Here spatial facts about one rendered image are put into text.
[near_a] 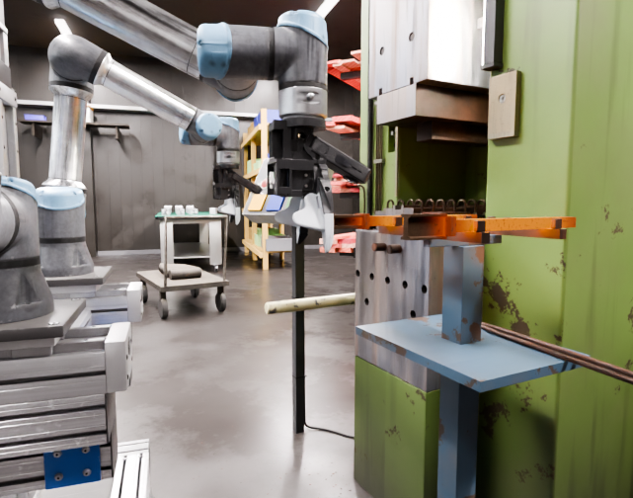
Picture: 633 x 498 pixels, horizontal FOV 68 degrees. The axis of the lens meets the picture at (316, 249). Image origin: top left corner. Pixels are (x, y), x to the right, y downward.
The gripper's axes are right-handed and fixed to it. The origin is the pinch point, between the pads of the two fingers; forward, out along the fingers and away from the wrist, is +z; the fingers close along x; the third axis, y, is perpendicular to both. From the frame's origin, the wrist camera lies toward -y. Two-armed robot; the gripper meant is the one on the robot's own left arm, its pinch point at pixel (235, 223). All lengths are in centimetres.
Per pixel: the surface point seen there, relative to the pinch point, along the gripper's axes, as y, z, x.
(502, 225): -37, -3, 88
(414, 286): -45, 17, 42
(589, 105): -77, -31, 70
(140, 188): 67, -35, -812
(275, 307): -14.4, 31.0, -4.0
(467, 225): -28, -3, 90
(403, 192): -62, -11, 4
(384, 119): -47, -35, 17
